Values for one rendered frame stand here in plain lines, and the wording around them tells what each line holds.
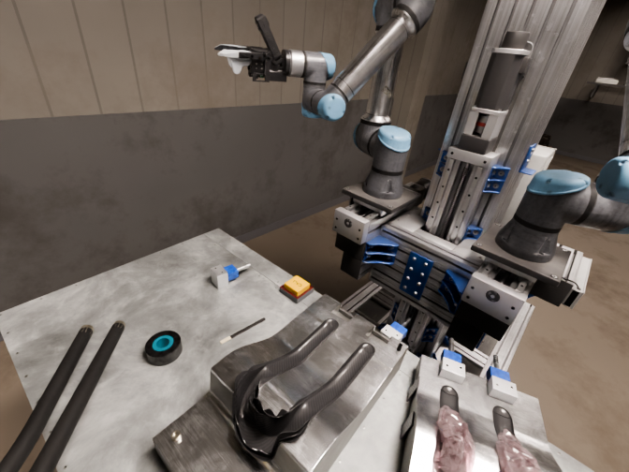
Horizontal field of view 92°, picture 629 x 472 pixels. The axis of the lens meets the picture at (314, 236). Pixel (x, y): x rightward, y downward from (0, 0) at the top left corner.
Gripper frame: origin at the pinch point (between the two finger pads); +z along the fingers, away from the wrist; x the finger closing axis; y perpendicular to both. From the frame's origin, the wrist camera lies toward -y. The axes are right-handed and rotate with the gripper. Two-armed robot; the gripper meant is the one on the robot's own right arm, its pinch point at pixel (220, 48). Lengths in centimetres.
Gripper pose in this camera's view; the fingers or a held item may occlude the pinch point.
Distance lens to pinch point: 104.8
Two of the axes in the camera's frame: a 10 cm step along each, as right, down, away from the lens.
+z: -9.3, 1.1, -3.5
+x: -3.4, -6.3, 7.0
